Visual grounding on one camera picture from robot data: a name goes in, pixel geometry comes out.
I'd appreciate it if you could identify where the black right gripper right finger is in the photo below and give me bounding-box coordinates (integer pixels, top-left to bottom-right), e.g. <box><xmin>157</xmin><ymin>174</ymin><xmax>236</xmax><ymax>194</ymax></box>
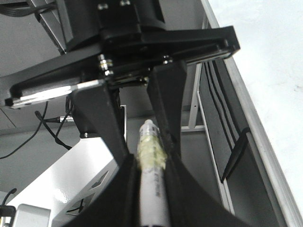
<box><xmin>147</xmin><ymin>61</ymin><xmax>248</xmax><ymax>227</ymax></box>

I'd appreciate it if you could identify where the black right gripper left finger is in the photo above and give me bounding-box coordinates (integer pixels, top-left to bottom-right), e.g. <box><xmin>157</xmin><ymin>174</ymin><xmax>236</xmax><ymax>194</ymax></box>
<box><xmin>65</xmin><ymin>84</ymin><xmax>139</xmax><ymax>227</ymax></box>

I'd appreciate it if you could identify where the white black-tipped whiteboard marker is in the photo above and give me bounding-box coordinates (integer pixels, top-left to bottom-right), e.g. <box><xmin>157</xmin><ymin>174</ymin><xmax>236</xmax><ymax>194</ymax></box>
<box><xmin>137</xmin><ymin>119</ymin><xmax>171</xmax><ymax>227</ymax></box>

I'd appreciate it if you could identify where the white whiteboard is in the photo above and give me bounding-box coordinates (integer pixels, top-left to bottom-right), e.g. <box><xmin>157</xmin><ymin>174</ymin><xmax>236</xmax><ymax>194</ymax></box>
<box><xmin>201</xmin><ymin>0</ymin><xmax>303</xmax><ymax>213</ymax></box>

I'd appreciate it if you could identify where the white perforated metal bracket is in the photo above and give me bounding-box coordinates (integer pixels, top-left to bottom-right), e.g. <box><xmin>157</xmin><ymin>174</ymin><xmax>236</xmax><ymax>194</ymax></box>
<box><xmin>8</xmin><ymin>137</ymin><xmax>117</xmax><ymax>227</ymax></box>

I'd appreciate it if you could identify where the grey aluminium whiteboard tray rail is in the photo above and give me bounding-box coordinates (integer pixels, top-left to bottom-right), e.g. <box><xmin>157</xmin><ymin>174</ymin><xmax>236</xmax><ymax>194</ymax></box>
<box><xmin>196</xmin><ymin>0</ymin><xmax>303</xmax><ymax>227</ymax></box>

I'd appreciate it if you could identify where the black cable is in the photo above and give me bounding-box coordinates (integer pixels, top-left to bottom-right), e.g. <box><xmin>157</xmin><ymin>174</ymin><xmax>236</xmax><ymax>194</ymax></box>
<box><xmin>0</xmin><ymin>94</ymin><xmax>74</xmax><ymax>159</ymax></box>

